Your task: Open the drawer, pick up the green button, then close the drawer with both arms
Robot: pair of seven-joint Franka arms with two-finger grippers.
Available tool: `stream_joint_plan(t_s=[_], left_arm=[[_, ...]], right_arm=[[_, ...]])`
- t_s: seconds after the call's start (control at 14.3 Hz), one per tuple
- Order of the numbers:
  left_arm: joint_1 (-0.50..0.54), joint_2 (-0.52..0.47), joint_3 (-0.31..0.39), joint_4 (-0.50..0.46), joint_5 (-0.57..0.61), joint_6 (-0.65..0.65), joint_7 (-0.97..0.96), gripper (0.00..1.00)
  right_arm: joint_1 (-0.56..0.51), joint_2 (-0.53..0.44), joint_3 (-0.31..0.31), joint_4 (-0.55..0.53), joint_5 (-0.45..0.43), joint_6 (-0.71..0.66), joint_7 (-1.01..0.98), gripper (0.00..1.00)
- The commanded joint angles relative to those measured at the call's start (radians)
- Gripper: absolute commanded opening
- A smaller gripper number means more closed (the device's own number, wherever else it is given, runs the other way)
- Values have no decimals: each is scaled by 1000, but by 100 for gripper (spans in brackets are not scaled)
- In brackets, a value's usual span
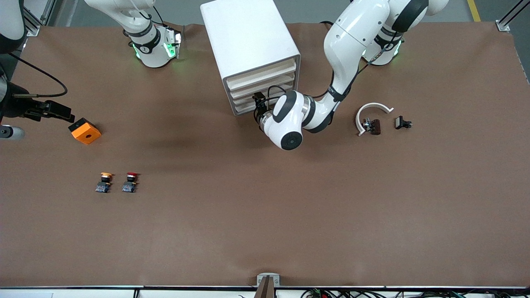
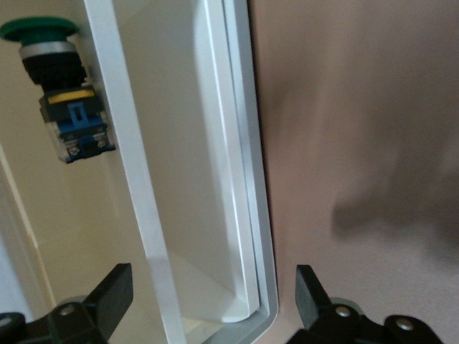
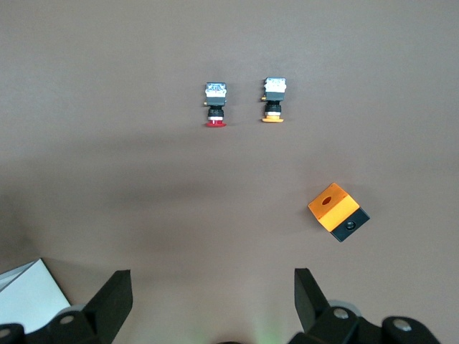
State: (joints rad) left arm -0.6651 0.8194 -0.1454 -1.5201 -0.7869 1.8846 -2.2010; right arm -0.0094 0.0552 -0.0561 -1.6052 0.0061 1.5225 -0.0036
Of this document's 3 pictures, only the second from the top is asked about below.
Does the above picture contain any brown paper table cover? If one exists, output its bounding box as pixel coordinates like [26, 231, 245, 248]
[247, 0, 459, 344]

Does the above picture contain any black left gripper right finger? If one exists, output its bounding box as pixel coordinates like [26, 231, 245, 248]
[286, 264, 443, 344]

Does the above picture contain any white plastic drawer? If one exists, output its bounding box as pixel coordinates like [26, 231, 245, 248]
[0, 0, 281, 344]

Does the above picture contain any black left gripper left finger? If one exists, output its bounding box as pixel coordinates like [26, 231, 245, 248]
[0, 262, 134, 344]

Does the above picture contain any green cap push button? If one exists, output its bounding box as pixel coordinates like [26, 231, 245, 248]
[0, 17, 118, 165]

